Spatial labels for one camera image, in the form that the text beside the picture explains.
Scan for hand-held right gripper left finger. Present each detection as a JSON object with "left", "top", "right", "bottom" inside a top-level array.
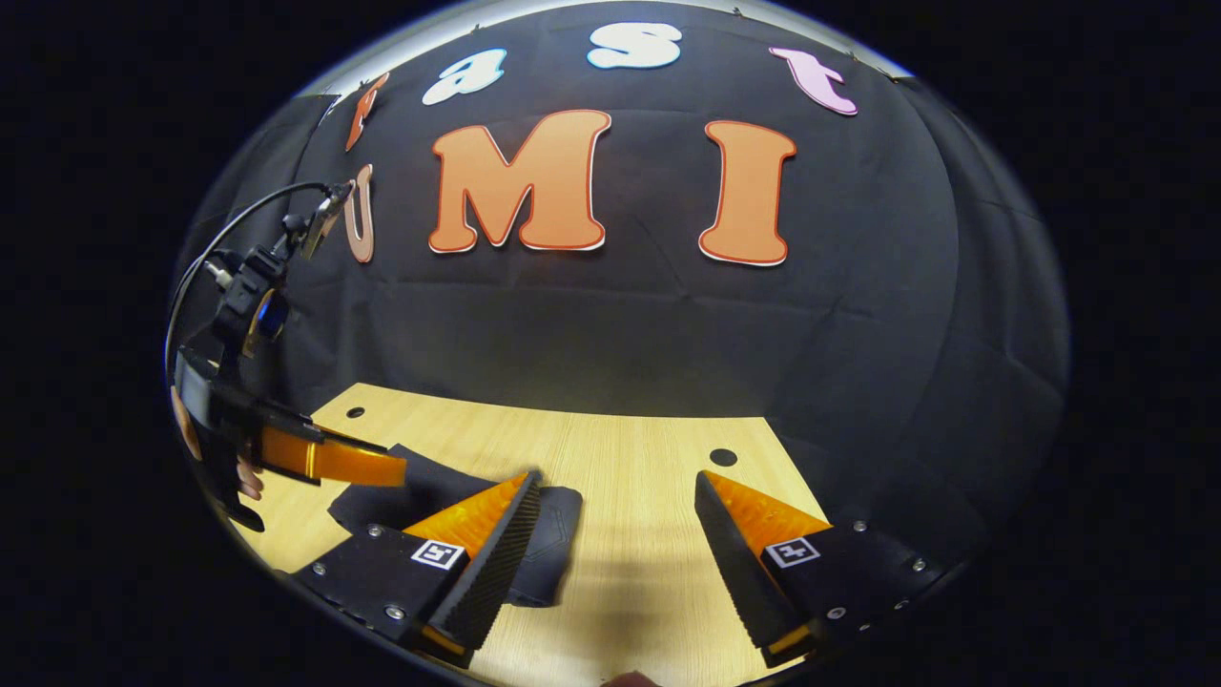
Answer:
[{"left": 291, "top": 469, "right": 544, "bottom": 670}]

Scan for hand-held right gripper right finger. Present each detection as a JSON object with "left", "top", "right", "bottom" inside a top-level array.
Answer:
[{"left": 693, "top": 469, "right": 946, "bottom": 670}]

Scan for dark grey jeans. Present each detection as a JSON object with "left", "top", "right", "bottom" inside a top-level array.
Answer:
[{"left": 327, "top": 444, "right": 584, "bottom": 609}]

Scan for black backdrop cloth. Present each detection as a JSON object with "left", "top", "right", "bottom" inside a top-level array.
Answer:
[{"left": 172, "top": 0, "right": 1071, "bottom": 573}]

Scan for black cable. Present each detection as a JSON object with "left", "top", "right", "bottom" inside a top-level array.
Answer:
[{"left": 165, "top": 181, "right": 332, "bottom": 383}]

